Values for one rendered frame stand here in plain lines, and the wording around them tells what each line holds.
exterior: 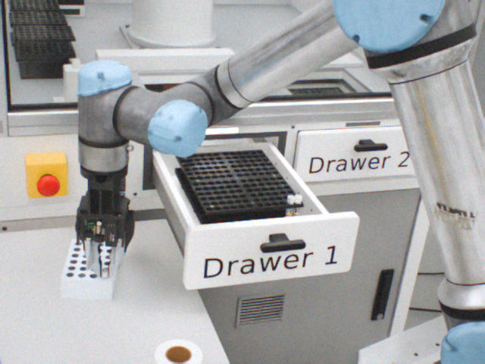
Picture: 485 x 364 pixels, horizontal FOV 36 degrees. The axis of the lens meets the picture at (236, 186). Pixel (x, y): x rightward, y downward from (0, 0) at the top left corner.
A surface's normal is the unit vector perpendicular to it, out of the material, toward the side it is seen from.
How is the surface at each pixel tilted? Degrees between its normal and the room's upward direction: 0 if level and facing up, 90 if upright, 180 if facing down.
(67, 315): 0
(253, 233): 90
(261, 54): 71
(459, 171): 78
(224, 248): 90
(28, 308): 0
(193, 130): 90
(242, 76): 86
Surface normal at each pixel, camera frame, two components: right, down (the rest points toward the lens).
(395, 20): -0.56, 0.18
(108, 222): 0.04, 0.47
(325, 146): 0.30, 0.47
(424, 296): 0.09, -0.88
